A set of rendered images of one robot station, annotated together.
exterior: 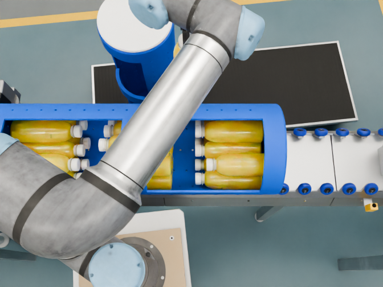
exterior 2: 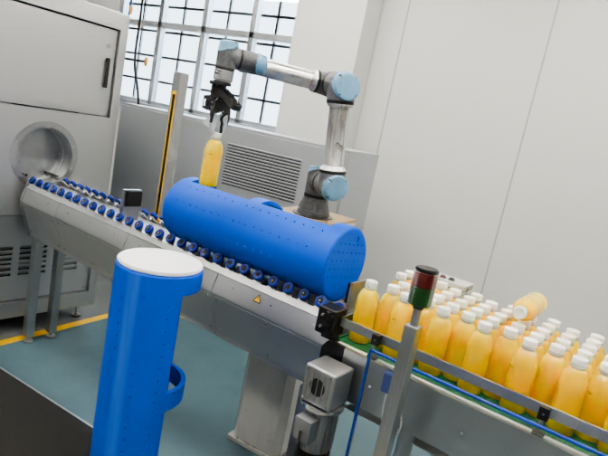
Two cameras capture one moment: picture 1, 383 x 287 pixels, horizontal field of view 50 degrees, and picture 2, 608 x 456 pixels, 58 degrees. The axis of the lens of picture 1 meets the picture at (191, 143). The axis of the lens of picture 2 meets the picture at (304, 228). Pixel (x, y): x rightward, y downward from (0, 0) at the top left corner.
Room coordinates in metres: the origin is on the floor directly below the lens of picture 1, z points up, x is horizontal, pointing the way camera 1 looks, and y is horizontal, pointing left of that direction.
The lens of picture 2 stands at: (2.06, 1.56, 1.56)
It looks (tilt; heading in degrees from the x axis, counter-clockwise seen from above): 11 degrees down; 215
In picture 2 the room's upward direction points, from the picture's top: 11 degrees clockwise
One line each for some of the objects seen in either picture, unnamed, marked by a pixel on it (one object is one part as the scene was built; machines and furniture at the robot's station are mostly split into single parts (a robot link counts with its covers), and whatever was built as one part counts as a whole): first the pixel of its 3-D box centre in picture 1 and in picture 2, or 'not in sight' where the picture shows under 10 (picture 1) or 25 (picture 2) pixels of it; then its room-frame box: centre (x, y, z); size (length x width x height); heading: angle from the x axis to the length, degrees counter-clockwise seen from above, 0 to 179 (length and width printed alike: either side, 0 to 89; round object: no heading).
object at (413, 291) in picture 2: not in sight; (421, 295); (0.73, 1.05, 1.18); 0.06 x 0.06 x 0.05
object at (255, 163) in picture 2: not in sight; (225, 215); (-1.11, -1.41, 0.72); 2.15 x 0.54 x 1.45; 96
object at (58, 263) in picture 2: not in sight; (55, 288); (0.30, -1.37, 0.31); 0.06 x 0.06 x 0.63; 0
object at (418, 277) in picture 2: not in sight; (424, 279); (0.73, 1.05, 1.23); 0.06 x 0.06 x 0.04
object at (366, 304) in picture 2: not in sight; (365, 312); (0.50, 0.79, 1.00); 0.07 x 0.07 x 0.19
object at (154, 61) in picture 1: (147, 74); (142, 383); (0.89, 0.21, 0.59); 0.28 x 0.28 x 0.88
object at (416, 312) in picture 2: not in sight; (420, 297); (0.73, 1.05, 1.18); 0.06 x 0.06 x 0.16
